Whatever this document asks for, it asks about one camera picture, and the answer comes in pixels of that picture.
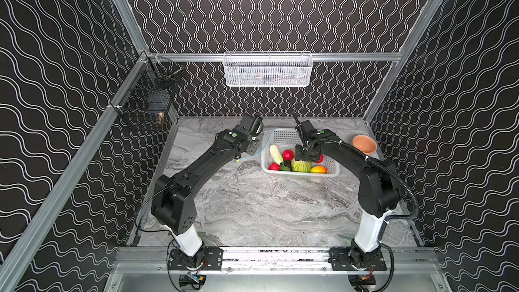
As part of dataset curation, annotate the clear zip top bag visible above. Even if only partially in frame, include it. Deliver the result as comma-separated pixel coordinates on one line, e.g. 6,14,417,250
235,128,277,164

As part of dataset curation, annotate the orange ceramic cup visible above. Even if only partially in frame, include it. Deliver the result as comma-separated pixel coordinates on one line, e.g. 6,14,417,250
352,135,378,155

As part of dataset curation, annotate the green cabbage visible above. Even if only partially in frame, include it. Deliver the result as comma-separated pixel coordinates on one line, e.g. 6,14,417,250
291,160,312,173

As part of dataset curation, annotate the orange yellow mango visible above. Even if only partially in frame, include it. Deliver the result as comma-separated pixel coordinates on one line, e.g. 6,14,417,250
310,166,328,174

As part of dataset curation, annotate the black wire wall basket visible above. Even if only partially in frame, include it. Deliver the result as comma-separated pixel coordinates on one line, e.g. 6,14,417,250
116,57,185,132

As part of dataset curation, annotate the red strawberry front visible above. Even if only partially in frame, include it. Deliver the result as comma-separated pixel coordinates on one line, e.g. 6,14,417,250
268,163,281,171

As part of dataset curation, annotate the red strawberry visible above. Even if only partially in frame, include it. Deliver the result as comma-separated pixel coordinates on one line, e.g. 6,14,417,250
282,150,295,161
315,155,324,164
268,163,281,171

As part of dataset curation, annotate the white plastic perforated basket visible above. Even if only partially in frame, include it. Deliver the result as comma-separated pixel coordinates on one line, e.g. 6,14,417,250
261,128,340,179

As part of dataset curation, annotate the white wire wall basket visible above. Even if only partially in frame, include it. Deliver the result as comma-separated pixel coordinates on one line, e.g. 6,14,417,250
222,51,314,87

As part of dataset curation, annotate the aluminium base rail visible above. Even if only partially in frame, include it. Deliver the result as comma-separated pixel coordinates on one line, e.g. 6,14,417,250
112,247,439,274

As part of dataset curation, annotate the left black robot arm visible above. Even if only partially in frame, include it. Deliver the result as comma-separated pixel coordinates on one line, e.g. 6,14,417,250
150,114,264,270

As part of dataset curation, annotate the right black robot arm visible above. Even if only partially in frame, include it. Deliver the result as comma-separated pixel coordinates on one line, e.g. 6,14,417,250
294,117,419,270

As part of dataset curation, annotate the brass fitting in basket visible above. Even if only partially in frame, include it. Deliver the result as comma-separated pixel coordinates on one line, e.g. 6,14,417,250
156,112,165,127

